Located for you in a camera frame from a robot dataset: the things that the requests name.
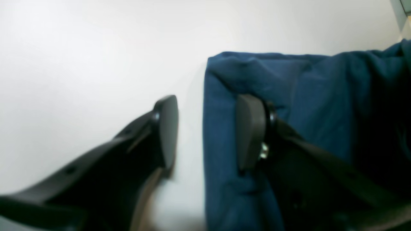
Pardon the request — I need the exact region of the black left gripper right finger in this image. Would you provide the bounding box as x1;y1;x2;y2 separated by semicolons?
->
236;94;410;231

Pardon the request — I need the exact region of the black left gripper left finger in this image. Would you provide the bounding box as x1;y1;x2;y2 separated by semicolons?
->
1;95;179;231

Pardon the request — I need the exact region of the dark blue T-shirt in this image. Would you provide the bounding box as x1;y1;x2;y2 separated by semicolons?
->
203;40;410;231

